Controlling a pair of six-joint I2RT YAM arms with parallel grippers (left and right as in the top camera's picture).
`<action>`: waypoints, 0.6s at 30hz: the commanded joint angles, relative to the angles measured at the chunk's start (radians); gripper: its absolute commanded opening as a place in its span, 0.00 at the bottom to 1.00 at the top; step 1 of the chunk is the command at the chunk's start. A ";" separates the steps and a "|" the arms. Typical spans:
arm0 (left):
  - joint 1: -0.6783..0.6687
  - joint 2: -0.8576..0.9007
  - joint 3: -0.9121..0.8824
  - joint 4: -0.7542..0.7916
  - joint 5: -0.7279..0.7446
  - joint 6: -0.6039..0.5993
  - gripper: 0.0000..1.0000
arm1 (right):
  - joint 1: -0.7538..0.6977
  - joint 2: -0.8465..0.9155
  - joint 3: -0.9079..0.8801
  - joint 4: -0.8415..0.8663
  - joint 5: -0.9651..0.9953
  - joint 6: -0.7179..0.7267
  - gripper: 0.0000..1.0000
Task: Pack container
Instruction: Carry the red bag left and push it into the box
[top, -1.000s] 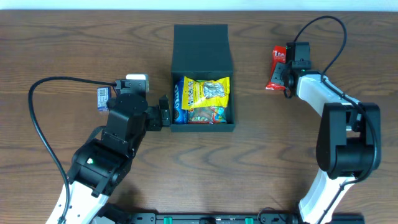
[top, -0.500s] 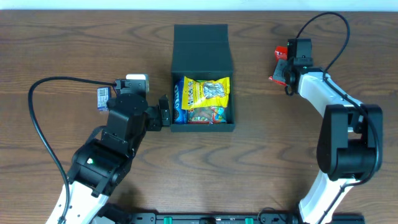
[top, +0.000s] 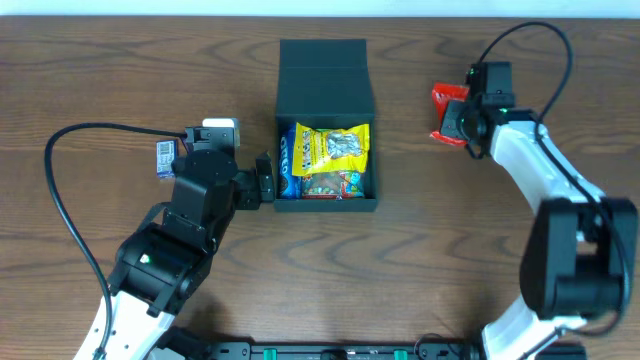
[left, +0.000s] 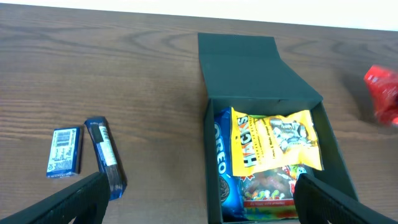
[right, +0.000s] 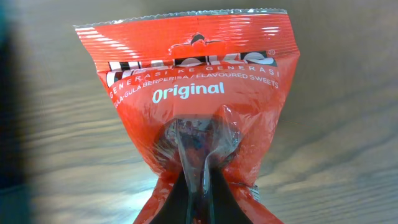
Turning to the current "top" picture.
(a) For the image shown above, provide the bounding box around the blue Oreo cookie pack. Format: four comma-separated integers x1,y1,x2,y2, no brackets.
279,126,301,199

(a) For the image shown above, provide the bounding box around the red Hacks candy bag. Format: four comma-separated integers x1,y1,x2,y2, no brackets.
430,82,469,147

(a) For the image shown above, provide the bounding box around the small blue barcode pack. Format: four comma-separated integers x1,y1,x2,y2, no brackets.
156,140,178,179

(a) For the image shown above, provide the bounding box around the Haribo worms gummy bag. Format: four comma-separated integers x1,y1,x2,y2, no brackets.
300,171,364,200

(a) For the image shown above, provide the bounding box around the yellow seed snack bag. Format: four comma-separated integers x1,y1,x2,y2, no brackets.
292,123,371,177

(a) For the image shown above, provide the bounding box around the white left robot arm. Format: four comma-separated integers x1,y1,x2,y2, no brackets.
76,149,275,359

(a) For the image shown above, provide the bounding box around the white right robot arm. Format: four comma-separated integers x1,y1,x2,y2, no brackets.
432,62,639,359

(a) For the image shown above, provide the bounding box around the dark green open box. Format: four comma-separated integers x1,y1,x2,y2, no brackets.
274,39,378,213

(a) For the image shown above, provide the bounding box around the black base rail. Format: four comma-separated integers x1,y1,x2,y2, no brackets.
148,342,481,360

